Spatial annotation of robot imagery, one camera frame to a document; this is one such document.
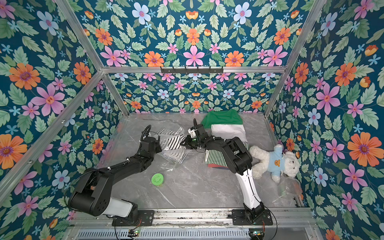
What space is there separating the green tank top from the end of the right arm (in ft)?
0.73

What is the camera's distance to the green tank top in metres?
1.14

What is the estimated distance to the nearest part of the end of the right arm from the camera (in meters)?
0.77
